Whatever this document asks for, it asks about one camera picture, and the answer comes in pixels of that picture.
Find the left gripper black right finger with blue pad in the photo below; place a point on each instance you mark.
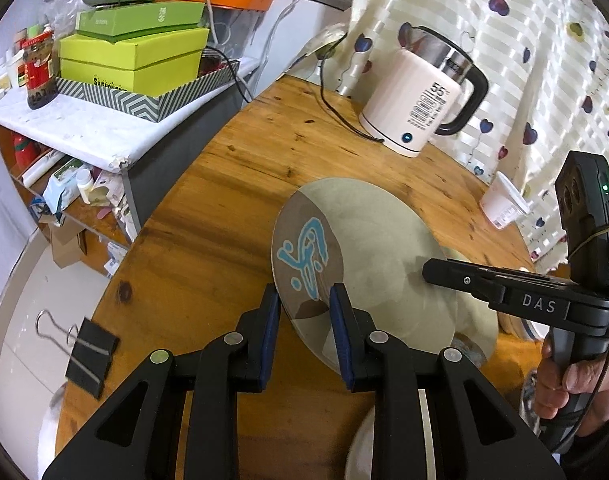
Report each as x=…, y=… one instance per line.
x=436, y=415

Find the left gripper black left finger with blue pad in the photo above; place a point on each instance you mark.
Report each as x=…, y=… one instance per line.
x=177, y=409

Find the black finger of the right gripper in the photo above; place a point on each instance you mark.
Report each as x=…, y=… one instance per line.
x=490, y=284

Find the grey round plate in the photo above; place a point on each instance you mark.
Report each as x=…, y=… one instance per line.
x=348, y=231

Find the person's right hand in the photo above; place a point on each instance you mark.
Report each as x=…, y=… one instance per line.
x=554, y=388

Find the white plastic yogurt cup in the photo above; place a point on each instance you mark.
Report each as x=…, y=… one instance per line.
x=503, y=204

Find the black binder clip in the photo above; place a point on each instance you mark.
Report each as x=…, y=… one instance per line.
x=88, y=347

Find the white plate at bottom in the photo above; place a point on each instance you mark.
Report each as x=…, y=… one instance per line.
x=360, y=456

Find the cardboard box on floor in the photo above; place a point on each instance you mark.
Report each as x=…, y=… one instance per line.
x=67, y=240

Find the heart pattern curtain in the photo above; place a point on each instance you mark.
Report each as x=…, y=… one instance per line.
x=547, y=63

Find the white medicine bottle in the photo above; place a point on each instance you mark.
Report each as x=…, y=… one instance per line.
x=85, y=183

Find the lime green box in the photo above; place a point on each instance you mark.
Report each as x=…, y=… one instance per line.
x=150, y=65

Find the red label jar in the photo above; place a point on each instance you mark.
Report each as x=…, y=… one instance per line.
x=39, y=67

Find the dark green flat box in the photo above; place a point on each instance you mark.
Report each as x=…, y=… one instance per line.
x=137, y=20

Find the white electric kettle black handle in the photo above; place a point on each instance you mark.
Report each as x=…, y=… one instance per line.
x=432, y=88

